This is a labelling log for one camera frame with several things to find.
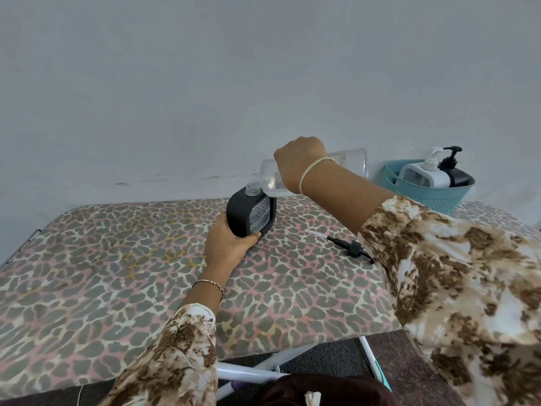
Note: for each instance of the person's right hand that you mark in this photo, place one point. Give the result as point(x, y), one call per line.
point(300, 156)

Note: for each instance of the person's left hand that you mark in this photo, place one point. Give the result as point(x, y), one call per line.
point(226, 249)

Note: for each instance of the tall clear plastic bottle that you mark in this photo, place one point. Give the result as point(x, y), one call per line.
point(270, 177)

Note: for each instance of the short black pump head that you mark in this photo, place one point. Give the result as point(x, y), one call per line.
point(450, 159)
point(354, 249)

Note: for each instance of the white soap dispenser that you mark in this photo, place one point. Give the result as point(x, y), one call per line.
point(416, 177)

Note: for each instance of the teal plastic basket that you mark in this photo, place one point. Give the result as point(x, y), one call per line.
point(427, 202)

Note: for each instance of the black square soap dispenser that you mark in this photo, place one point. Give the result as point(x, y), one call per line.
point(460, 178)

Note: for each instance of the person's right forearm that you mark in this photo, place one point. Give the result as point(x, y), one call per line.
point(351, 198)

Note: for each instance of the person's left forearm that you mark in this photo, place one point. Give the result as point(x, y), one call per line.
point(203, 295)

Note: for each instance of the person's dark maroon garment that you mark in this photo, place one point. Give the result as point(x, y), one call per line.
point(338, 391)

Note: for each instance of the white wrist band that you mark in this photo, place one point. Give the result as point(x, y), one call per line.
point(310, 166)

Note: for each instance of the leopard print ironing board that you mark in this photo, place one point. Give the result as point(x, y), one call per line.
point(127, 287)

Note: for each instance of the white ironing board leg frame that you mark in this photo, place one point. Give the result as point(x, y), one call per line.
point(245, 372)

